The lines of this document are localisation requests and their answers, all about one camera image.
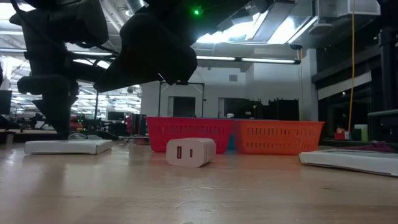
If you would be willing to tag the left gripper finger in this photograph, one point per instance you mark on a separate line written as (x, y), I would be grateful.
(59, 115)

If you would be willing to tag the white instruction booklet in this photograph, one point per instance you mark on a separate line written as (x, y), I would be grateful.
(62, 147)
(348, 161)

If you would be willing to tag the pale two-port wall charger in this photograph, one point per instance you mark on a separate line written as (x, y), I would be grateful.
(199, 152)

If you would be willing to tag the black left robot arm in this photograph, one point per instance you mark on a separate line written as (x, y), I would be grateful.
(62, 28)

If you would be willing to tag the black background monitor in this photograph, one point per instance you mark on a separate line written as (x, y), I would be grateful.
(4, 102)
(115, 116)

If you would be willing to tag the red plastic basket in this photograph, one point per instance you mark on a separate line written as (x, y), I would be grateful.
(186, 127)

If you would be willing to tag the long ceiling light bar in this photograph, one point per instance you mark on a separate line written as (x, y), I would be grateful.
(248, 59)

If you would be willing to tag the black storage cabinets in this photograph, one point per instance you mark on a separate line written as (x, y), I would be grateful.
(280, 109)

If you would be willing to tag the orange plastic basket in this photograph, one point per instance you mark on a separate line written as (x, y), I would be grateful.
(280, 137)

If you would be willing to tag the small red box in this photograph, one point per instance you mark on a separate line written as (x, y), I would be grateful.
(339, 136)

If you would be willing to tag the black metal rack frame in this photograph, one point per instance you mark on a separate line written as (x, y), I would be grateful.
(182, 83)

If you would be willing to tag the black vertical post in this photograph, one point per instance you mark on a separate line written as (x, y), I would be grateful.
(388, 77)

